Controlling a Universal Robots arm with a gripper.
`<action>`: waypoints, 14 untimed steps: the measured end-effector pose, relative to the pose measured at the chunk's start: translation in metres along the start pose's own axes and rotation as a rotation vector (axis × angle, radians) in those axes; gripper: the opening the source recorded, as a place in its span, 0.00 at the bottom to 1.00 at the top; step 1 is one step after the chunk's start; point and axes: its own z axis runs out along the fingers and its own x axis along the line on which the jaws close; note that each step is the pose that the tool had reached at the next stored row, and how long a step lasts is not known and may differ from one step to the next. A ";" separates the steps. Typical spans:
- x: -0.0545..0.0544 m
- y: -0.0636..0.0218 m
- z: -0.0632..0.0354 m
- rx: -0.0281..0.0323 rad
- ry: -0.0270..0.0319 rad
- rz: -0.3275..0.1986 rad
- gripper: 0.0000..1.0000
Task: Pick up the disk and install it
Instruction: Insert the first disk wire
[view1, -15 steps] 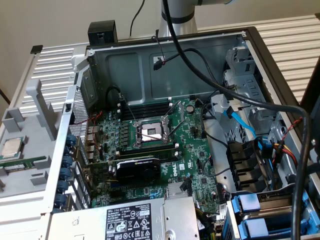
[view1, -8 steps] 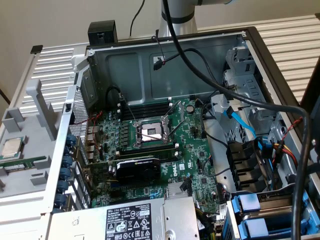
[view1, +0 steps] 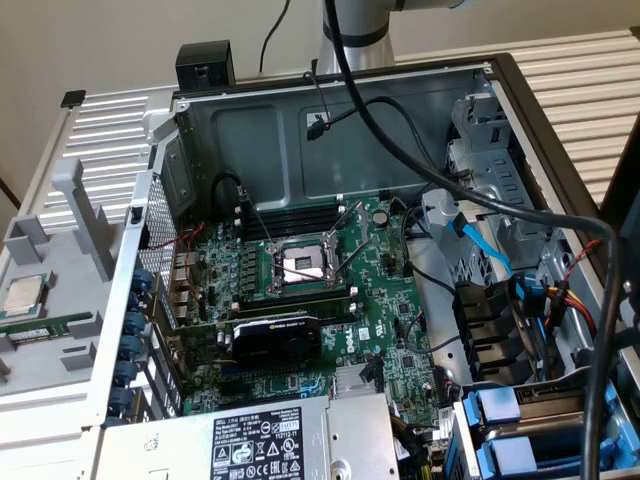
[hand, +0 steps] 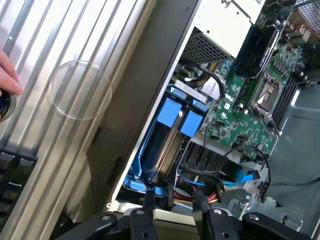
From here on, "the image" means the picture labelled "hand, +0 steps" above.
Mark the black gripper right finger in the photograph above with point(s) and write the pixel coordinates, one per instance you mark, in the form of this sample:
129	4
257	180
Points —
217	225

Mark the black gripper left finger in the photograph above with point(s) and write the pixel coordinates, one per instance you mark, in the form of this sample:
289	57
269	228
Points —
142	225

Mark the person's left hand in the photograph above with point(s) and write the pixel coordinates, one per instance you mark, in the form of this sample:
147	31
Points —
7	77

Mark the grey metal drive cage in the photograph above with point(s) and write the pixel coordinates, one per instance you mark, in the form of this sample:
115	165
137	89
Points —
250	200

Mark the black plastic fan shroud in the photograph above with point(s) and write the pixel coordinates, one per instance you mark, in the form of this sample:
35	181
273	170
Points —
210	160

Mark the green motherboard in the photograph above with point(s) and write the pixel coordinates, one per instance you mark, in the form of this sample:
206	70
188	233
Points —
240	125

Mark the black RAM slot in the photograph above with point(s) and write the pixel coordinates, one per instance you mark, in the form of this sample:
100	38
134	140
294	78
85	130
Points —
243	92
285	100
250	93
292	102

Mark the silver finned heat sink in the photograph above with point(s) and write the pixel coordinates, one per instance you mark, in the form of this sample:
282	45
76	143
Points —
210	88

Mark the black keyboard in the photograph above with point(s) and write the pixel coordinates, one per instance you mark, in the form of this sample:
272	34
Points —
15	175

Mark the CPU socket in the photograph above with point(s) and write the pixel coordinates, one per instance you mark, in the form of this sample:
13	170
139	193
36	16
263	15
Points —
268	95

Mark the hard drive in blue caddy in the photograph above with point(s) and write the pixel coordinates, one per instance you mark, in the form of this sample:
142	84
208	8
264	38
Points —
181	85

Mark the clear round disc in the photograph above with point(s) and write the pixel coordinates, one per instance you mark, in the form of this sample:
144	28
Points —
80	90

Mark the open PC case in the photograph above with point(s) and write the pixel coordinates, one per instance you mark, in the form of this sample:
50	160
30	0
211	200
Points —
140	75

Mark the black graphics card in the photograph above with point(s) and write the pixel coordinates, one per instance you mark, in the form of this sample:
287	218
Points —
255	52

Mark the silver power supply unit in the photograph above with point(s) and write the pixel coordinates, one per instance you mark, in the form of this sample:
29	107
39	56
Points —
225	25

